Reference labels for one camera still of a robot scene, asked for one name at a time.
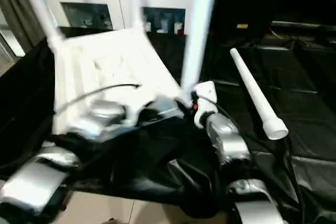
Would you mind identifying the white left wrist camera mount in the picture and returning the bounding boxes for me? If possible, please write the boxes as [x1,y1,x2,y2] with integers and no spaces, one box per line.
[122,95,159,128]

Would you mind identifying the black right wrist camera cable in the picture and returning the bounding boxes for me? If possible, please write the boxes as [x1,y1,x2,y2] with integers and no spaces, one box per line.
[217,105,306,224]

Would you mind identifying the white plastic table top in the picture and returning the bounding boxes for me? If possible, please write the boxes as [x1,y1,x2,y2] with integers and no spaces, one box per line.
[50,27,186,136]

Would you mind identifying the grey curtain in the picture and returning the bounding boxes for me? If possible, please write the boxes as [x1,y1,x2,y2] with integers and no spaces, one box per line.
[0,0,46,52]

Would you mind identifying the white plastic table leg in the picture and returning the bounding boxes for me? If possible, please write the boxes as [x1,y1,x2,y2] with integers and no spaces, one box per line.
[128,0,148,34]
[179,0,221,99]
[16,0,67,49]
[229,48,289,141]

